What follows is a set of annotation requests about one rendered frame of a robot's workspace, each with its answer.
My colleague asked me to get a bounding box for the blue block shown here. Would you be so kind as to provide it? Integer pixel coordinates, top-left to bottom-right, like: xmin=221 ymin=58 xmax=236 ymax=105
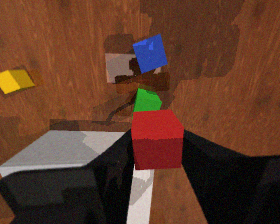
xmin=133 ymin=34 xmax=168 ymax=73

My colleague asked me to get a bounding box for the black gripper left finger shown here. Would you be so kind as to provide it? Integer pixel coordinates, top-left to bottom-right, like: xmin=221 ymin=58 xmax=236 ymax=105
xmin=0 ymin=129 xmax=134 ymax=224

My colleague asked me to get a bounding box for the yellow block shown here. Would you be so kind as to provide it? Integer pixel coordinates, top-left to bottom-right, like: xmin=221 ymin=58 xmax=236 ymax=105
xmin=0 ymin=70 xmax=35 ymax=94

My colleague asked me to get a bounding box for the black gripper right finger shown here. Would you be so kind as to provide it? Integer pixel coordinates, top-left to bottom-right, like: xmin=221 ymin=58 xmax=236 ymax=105
xmin=181 ymin=129 xmax=280 ymax=224

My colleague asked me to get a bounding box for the red block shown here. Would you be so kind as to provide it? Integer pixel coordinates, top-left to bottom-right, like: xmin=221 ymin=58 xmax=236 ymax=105
xmin=131 ymin=109 xmax=184 ymax=170

